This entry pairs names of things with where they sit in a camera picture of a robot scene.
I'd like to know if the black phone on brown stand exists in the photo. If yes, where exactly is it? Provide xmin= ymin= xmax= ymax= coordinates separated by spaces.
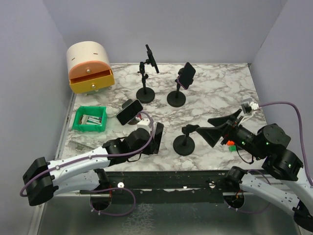
xmin=116 ymin=99 xmax=143 ymax=125

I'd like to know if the green plastic bin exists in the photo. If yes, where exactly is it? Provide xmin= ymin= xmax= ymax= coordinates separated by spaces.
xmin=72 ymin=106 xmax=107 ymax=132

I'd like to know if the black front rail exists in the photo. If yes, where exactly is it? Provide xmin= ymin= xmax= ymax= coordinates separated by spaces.
xmin=91 ymin=170 xmax=239 ymax=204

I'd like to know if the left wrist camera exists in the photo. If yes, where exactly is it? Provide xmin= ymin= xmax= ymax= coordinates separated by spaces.
xmin=136 ymin=118 xmax=151 ymax=133

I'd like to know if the back left phone stand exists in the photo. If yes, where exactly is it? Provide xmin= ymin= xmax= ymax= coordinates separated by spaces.
xmin=136 ymin=59 xmax=155 ymax=104

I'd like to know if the beige drawer cabinet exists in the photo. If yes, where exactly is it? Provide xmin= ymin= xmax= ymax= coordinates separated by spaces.
xmin=66 ymin=41 xmax=111 ymax=72

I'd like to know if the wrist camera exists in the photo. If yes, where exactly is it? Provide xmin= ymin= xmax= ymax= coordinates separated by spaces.
xmin=241 ymin=98 xmax=260 ymax=115
xmin=136 ymin=118 xmax=151 ymax=133

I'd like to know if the orange upper drawer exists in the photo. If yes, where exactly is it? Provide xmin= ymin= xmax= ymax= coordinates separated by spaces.
xmin=68 ymin=60 xmax=112 ymax=84

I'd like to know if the black phone back left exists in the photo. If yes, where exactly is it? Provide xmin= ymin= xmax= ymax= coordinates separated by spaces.
xmin=145 ymin=44 xmax=159 ymax=73

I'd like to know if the back middle phone stand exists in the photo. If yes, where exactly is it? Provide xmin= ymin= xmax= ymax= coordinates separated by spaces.
xmin=167 ymin=68 xmax=186 ymax=108

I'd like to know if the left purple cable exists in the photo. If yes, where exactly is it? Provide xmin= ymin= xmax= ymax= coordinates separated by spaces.
xmin=19 ymin=111 xmax=155 ymax=217

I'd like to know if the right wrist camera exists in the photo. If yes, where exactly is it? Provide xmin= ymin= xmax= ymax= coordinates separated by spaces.
xmin=241 ymin=98 xmax=260 ymax=115

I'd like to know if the yellow lower drawer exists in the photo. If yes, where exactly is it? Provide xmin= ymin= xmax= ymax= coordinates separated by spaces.
xmin=69 ymin=70 xmax=115 ymax=94

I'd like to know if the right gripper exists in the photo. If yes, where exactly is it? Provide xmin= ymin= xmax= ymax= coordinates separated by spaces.
xmin=196 ymin=108 xmax=266 ymax=159

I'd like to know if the black phone stand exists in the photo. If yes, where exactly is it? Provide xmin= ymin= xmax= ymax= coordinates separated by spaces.
xmin=173 ymin=124 xmax=199 ymax=156

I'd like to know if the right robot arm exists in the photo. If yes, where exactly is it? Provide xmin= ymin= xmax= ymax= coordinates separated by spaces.
xmin=196 ymin=109 xmax=313 ymax=232

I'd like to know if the grey black phone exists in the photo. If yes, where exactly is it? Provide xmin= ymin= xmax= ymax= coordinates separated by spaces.
xmin=152 ymin=122 xmax=164 ymax=154

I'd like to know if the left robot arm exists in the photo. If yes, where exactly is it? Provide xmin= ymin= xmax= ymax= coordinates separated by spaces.
xmin=20 ymin=128 xmax=163 ymax=206

